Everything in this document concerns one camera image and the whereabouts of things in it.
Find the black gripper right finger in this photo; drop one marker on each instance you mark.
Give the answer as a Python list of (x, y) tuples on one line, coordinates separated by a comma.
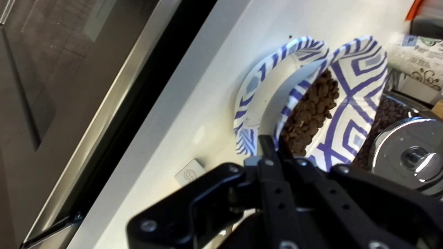
[(369, 208)]

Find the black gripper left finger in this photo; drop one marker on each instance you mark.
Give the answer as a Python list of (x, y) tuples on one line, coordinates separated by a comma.
[(272, 202)]

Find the brown coffee beans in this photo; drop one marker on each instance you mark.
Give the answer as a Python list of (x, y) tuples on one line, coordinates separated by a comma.
[(309, 115)]

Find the blue patterned paper bowl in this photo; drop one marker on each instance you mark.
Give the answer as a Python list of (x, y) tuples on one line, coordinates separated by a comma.
[(355, 105), (258, 92)]

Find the small patterned paper cup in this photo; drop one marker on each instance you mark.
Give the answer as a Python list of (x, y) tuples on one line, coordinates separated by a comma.
[(416, 60)]

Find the orange plastic stick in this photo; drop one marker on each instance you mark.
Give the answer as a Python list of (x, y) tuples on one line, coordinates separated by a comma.
[(414, 9)]

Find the dark dishwasher door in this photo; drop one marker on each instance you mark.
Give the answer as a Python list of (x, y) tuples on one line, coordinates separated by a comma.
[(46, 69)]

